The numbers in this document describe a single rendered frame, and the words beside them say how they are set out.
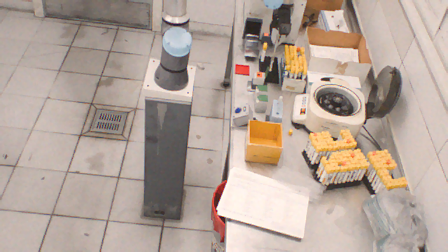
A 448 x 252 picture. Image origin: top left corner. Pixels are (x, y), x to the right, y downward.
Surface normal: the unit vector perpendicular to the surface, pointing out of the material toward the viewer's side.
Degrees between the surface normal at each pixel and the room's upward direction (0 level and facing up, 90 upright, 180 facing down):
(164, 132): 90
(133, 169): 0
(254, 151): 90
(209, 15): 90
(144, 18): 90
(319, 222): 0
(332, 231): 0
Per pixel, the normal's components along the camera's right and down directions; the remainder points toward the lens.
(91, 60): 0.12, -0.70
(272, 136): -0.06, 0.70
